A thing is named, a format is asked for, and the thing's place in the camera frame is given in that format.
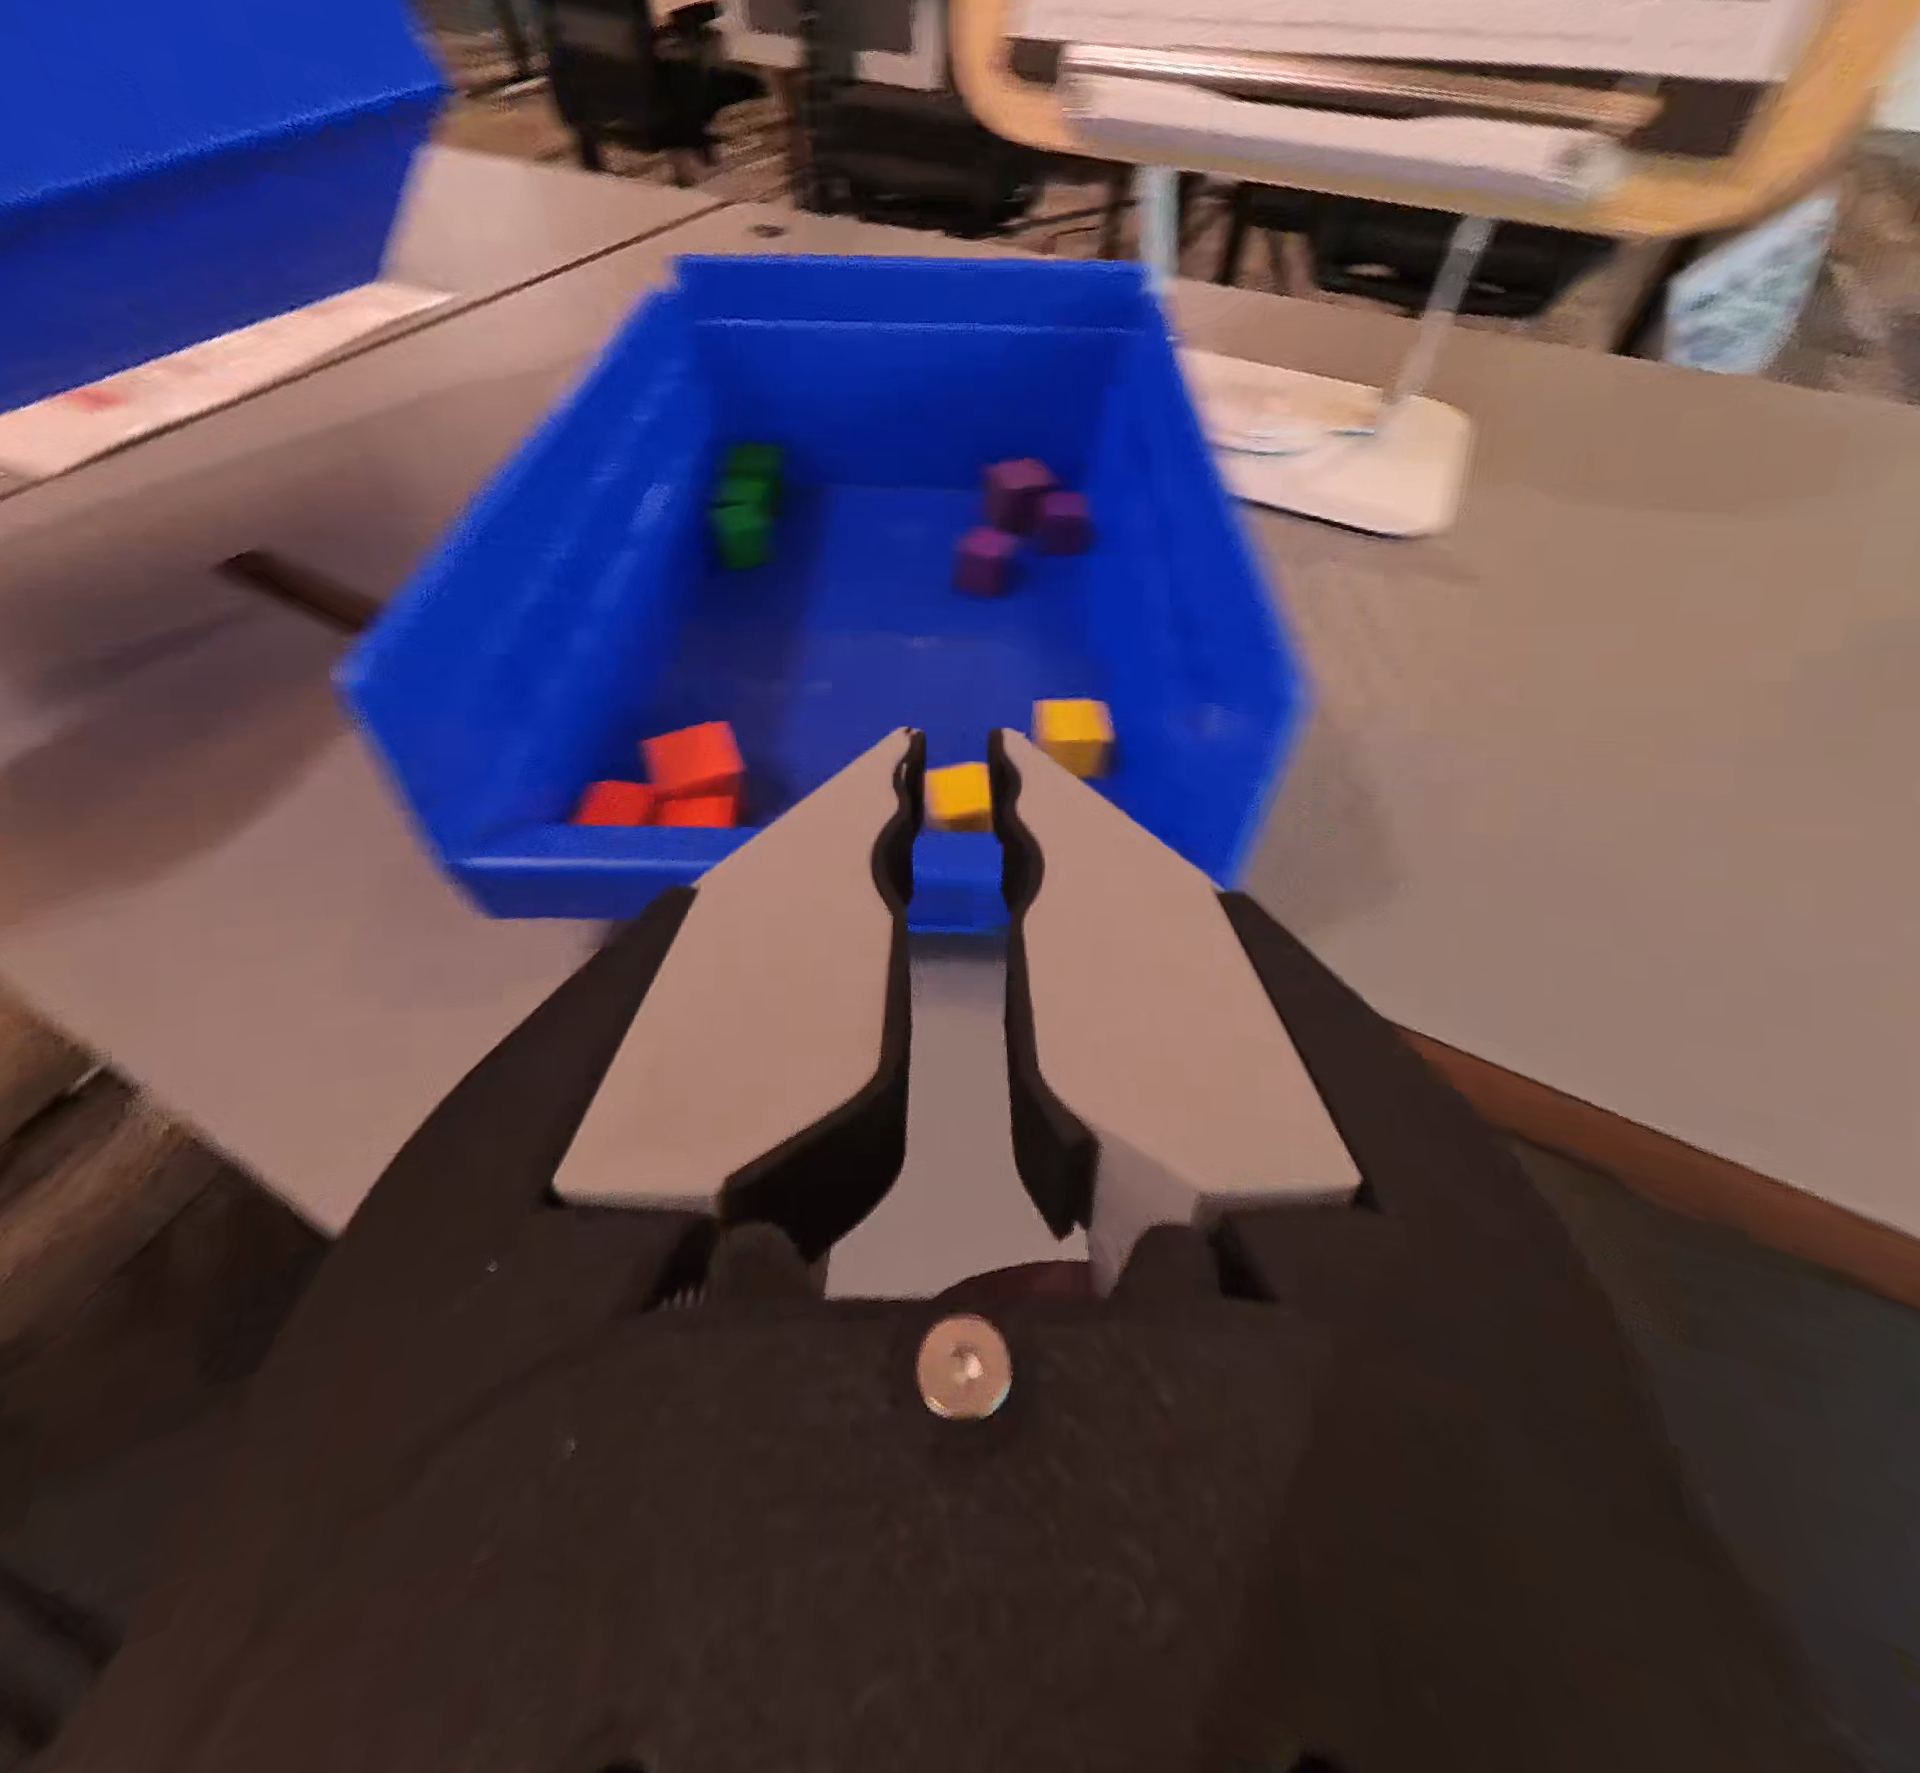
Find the purple wooden cube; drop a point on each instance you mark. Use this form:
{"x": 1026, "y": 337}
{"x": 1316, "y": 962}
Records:
{"x": 987, "y": 562}
{"x": 1063, "y": 521}
{"x": 1020, "y": 491}

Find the white printed sign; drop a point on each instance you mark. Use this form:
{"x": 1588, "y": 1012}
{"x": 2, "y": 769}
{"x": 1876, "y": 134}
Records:
{"x": 1750, "y": 288}

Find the blue plastic bin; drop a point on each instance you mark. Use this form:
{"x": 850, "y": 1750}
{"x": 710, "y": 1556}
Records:
{"x": 885, "y": 634}
{"x": 179, "y": 154}

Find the black office chair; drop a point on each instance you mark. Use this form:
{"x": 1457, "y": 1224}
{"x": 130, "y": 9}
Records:
{"x": 600, "y": 19}

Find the red wooden cube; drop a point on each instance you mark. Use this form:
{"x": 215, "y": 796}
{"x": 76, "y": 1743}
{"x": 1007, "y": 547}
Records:
{"x": 695, "y": 759}
{"x": 613, "y": 803}
{"x": 699, "y": 811}

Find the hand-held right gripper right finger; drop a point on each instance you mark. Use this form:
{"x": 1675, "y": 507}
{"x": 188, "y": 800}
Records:
{"x": 1170, "y": 1036}

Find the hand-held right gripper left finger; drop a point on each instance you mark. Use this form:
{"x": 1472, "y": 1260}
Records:
{"x": 749, "y": 1022}

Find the yellow wooden cube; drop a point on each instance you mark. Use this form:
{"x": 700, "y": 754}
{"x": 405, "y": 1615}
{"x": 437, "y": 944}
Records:
{"x": 1076, "y": 734}
{"x": 959, "y": 796}

